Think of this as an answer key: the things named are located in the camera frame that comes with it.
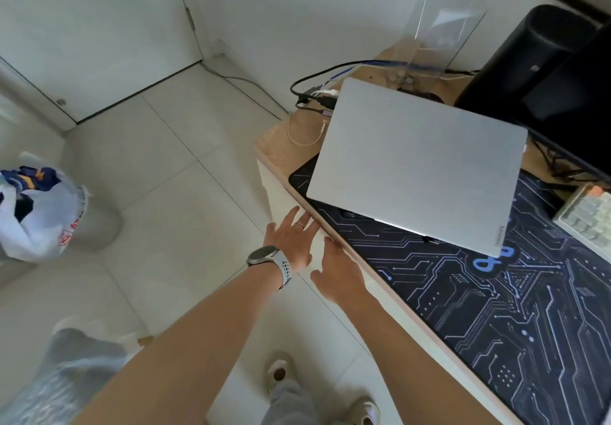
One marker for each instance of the person's right forearm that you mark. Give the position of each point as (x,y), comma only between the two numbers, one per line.
(420,372)

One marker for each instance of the person's left forearm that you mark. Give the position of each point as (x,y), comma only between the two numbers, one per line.
(181,353)

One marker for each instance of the light grey trousers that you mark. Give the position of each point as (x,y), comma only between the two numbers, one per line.
(291,405)

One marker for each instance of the clear acrylic box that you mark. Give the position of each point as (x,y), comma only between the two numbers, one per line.
(439,24)

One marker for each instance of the black circuit-print desk mat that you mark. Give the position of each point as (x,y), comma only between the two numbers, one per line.
(501,324)

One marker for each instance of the wooden chair frame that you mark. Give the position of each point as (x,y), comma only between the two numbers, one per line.
(145,341)

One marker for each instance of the pile of coins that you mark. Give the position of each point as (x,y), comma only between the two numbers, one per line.
(402,79)

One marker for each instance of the floral cloth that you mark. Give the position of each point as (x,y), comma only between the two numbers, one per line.
(43,219)

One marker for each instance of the beige slipper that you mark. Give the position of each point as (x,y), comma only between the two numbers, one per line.
(279,372)
(363,412)

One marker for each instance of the wooden drawer white front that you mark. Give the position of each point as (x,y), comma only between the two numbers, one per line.
(281,200)

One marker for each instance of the black cylindrical speaker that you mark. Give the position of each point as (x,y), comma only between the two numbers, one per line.
(515,62)

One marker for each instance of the silver grey quilted cushion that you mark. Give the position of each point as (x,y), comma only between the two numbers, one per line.
(62,377)

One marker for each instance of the white perforated wristwatch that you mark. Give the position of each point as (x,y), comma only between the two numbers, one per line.
(272,260)

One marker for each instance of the silver laptop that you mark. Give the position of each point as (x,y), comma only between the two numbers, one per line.
(415,162)

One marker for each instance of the black monitor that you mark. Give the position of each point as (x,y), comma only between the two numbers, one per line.
(577,95)

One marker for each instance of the white door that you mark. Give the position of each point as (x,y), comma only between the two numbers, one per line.
(95,28)

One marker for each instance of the person's left hand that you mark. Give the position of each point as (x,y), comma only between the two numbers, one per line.
(291,243)

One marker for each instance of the white mechanical keyboard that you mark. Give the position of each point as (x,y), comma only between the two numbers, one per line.
(587,219)

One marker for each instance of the person's right hand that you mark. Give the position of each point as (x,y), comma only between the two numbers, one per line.
(341,277)

